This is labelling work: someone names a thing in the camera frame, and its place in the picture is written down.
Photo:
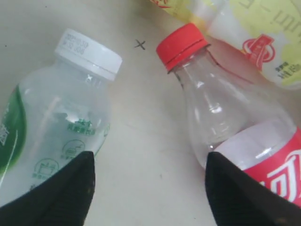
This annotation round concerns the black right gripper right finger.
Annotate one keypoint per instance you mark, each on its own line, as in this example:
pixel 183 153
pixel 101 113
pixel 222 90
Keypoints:
pixel 236 199

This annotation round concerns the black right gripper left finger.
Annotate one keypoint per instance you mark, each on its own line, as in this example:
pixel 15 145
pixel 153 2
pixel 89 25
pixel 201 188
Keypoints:
pixel 62 200

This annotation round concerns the clear cola bottle red label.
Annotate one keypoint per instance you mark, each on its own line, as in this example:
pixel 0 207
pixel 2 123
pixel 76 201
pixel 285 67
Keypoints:
pixel 254 133

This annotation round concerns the white green yogurt bottle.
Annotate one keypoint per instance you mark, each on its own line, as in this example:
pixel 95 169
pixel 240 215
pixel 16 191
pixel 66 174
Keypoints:
pixel 55 113

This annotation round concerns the yellow juice bottle red cap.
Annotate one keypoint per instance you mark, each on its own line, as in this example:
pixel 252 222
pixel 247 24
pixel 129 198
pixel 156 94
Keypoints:
pixel 266 32

